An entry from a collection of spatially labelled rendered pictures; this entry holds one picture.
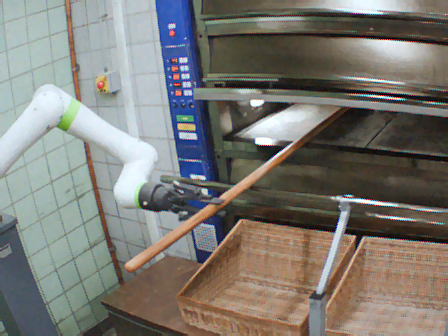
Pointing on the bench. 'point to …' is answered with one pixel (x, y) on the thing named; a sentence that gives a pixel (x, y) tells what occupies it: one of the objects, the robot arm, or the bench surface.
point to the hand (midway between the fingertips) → (213, 206)
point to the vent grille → (205, 237)
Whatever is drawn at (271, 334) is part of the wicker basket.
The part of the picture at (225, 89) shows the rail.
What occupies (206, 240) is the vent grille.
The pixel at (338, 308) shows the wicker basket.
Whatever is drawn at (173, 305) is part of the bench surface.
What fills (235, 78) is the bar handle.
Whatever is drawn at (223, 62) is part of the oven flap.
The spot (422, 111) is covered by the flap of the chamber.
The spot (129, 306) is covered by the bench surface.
